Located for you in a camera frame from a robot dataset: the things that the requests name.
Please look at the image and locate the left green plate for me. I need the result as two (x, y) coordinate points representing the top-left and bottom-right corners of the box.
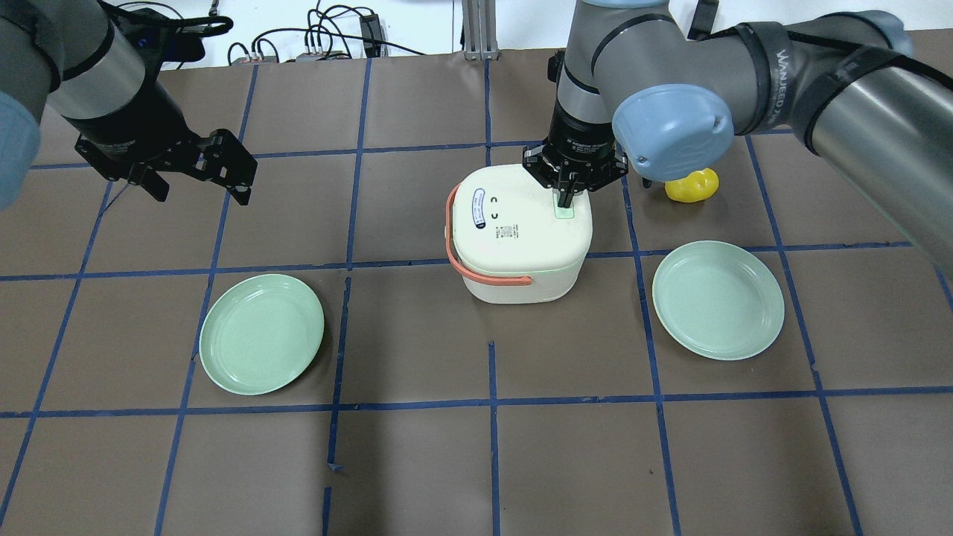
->
(198, 272), (325, 396)

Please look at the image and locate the aluminium frame post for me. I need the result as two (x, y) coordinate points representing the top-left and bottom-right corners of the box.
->
(462, 0), (500, 61)

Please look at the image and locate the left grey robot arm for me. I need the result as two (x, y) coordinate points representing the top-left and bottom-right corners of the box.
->
(1, 1), (258, 208)

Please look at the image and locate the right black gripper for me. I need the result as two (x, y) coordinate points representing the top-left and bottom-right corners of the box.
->
(522, 104), (629, 211)

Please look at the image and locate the white rice cooker orange handle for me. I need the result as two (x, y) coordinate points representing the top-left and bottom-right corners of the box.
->
(445, 165), (593, 304)

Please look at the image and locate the green plate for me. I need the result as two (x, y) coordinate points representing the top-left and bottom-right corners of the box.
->
(198, 272), (325, 396)
(652, 240), (785, 362)

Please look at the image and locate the black cables and power strip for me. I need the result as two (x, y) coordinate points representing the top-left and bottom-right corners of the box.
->
(112, 0), (447, 68)

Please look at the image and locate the yellow toy pepper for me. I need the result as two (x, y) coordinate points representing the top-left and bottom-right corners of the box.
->
(663, 167), (721, 204)

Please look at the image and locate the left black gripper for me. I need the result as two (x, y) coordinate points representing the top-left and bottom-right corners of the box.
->
(74, 80), (258, 206)

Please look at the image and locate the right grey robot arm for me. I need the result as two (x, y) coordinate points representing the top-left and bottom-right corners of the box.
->
(522, 1), (952, 275)

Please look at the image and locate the right green plate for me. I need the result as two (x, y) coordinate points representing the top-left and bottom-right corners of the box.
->
(652, 240), (785, 362)

